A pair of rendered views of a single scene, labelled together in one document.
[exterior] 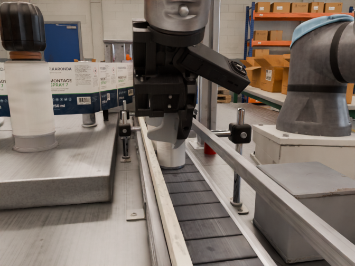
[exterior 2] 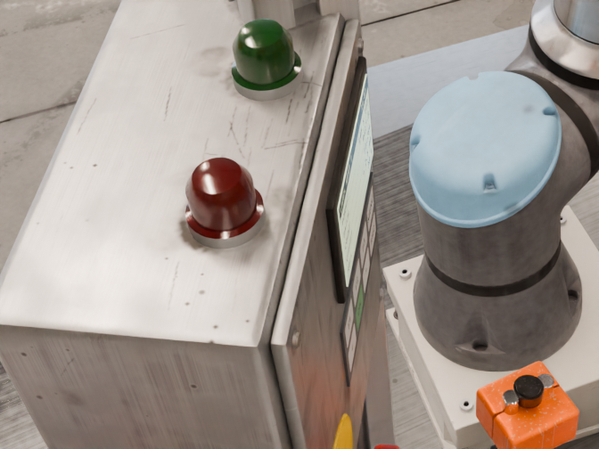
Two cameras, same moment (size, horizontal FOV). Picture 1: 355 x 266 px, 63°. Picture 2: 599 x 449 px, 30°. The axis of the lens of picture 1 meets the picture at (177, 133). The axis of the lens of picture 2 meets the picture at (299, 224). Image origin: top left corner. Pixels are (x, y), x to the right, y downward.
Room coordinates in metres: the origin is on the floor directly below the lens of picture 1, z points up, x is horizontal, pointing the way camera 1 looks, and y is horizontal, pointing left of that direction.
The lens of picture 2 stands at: (0.88, 0.28, 1.75)
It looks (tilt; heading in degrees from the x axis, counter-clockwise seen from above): 49 degrees down; 262
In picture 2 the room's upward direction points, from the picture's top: 9 degrees counter-clockwise
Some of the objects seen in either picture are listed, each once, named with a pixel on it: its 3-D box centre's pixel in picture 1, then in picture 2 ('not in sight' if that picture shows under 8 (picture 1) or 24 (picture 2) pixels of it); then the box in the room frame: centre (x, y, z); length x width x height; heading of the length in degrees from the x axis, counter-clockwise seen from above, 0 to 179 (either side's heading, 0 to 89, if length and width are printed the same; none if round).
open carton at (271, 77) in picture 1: (278, 73); not in sight; (3.09, -1.05, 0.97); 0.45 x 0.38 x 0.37; 94
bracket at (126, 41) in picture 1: (119, 41); not in sight; (1.15, 0.22, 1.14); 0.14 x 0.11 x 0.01; 10
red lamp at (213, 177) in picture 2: not in sight; (221, 195); (0.87, 0.03, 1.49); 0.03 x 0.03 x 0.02
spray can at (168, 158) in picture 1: (170, 109); not in sight; (0.51, 0.01, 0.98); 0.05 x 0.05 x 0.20
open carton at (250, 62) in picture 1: (258, 70); not in sight; (3.97, -1.07, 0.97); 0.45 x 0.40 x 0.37; 93
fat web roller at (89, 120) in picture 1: (87, 94); not in sight; (0.85, 0.26, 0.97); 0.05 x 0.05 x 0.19
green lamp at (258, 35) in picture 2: not in sight; (264, 53); (0.84, -0.04, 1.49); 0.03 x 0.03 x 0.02
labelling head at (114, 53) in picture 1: (121, 76); not in sight; (1.15, 0.22, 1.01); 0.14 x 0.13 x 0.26; 10
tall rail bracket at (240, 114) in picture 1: (225, 159); not in sight; (0.44, -0.08, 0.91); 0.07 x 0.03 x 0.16; 100
